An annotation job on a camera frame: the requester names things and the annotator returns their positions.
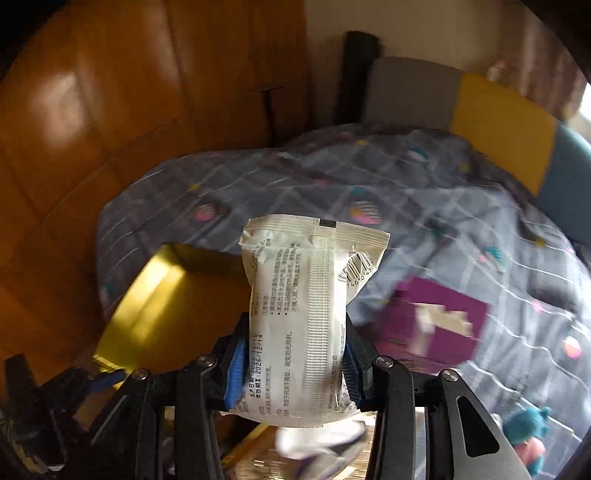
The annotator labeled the white wet wipes packet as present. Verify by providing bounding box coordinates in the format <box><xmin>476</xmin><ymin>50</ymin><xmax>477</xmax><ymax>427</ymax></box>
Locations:
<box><xmin>226</xmin><ymin>214</ymin><xmax>390</xmax><ymax>428</ymax></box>

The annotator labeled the ornate gold tissue box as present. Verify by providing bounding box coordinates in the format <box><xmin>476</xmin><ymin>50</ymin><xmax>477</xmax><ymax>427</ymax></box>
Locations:
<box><xmin>221</xmin><ymin>412</ymin><xmax>378</xmax><ymax>479</ymax></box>

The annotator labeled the purple cardboard box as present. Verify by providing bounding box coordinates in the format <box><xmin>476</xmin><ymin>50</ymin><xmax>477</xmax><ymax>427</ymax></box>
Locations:
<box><xmin>374</xmin><ymin>277</ymin><xmax>489</xmax><ymax>374</ymax></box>

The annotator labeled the gold metal tray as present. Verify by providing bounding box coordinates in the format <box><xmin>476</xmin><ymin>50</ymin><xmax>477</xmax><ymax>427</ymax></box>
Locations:
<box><xmin>93</xmin><ymin>243</ymin><xmax>250</xmax><ymax>373</ymax></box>

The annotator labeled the grey plaid bed quilt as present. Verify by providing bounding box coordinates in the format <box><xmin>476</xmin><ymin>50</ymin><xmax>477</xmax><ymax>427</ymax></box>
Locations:
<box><xmin>97</xmin><ymin>125</ymin><xmax>590</xmax><ymax>479</ymax></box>

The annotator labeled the grey yellow blue headboard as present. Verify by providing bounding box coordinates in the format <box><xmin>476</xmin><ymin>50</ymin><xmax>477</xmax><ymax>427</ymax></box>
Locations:
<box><xmin>363</xmin><ymin>57</ymin><xmax>590</xmax><ymax>245</ymax></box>

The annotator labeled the black rolled mat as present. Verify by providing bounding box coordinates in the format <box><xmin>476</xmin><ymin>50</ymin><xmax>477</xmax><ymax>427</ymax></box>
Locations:
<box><xmin>332</xmin><ymin>31</ymin><xmax>383</xmax><ymax>125</ymax></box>

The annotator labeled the wooden wardrobe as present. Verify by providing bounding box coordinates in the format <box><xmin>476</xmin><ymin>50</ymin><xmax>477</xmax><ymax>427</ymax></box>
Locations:
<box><xmin>1</xmin><ymin>1</ymin><xmax>310</xmax><ymax>381</ymax></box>

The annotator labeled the pink left curtain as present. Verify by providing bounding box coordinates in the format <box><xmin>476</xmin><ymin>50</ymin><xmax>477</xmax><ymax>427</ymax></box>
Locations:
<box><xmin>486</xmin><ymin>1</ymin><xmax>587</xmax><ymax>120</ymax></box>

